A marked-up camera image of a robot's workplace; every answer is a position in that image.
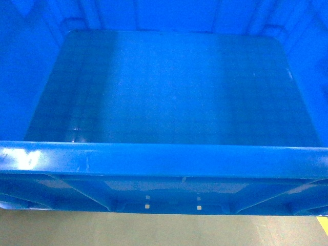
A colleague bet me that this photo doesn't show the large blue plastic crate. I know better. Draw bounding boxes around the large blue plastic crate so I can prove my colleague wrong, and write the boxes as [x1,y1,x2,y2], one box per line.
[1,1,327,216]

